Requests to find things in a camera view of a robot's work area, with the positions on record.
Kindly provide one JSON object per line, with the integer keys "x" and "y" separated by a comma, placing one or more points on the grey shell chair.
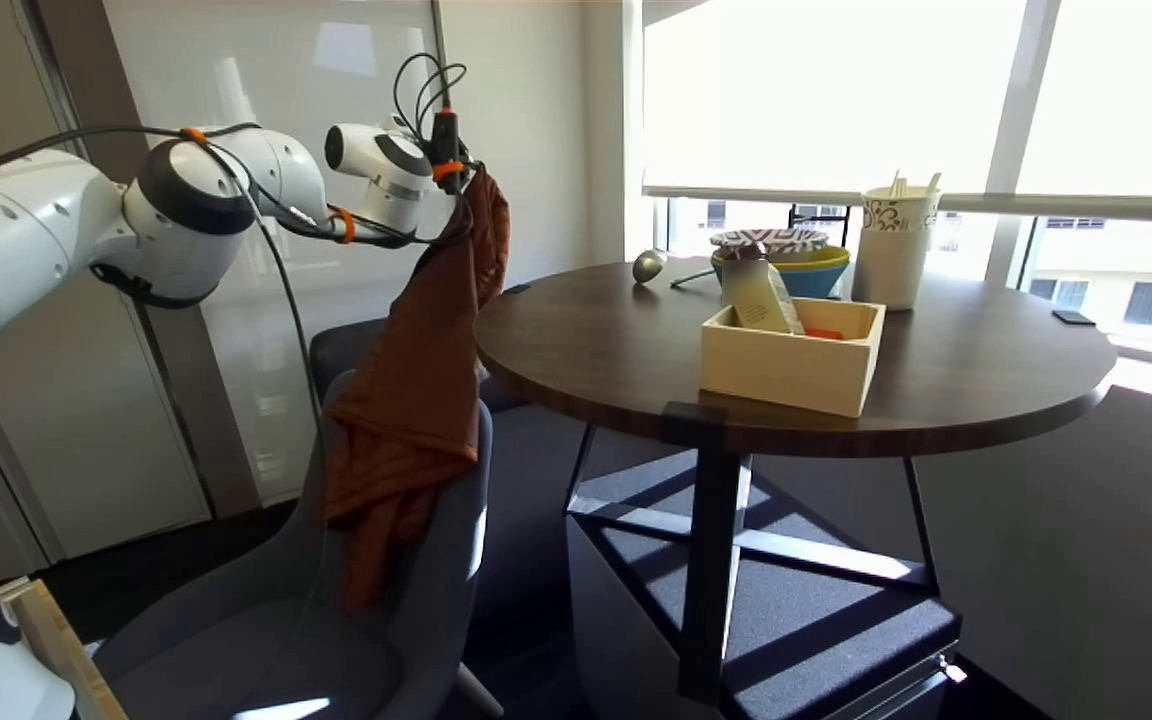
{"x": 268, "y": 643}

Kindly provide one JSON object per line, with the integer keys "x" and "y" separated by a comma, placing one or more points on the white paper cup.
{"x": 892, "y": 252}

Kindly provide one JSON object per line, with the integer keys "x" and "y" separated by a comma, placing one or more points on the light wooden plank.
{"x": 60, "y": 647}

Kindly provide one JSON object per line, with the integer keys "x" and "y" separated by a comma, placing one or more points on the yellow green packet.
{"x": 762, "y": 296}

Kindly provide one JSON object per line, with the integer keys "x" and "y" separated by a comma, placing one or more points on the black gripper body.
{"x": 451, "y": 147}

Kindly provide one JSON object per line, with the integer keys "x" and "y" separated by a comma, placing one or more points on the small black flat item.
{"x": 1072, "y": 318}

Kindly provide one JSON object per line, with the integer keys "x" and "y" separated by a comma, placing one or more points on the round dark wooden table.
{"x": 601, "y": 352}

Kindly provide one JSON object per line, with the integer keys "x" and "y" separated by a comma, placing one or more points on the orange brown towel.
{"x": 408, "y": 386}

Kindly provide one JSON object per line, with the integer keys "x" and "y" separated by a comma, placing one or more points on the metallic ball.
{"x": 646, "y": 267}

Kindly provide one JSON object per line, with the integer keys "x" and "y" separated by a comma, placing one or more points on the dark grey sofa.
{"x": 343, "y": 346}
{"x": 1080, "y": 574}

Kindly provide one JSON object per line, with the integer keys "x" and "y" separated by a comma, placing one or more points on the light wooden box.
{"x": 790, "y": 365}

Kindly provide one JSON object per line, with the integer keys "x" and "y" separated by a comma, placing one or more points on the patterned bowl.
{"x": 771, "y": 240}

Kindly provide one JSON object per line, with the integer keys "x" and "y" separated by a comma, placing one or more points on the blue bowl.
{"x": 818, "y": 272}

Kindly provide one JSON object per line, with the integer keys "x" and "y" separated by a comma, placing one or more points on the small orange item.
{"x": 821, "y": 329}

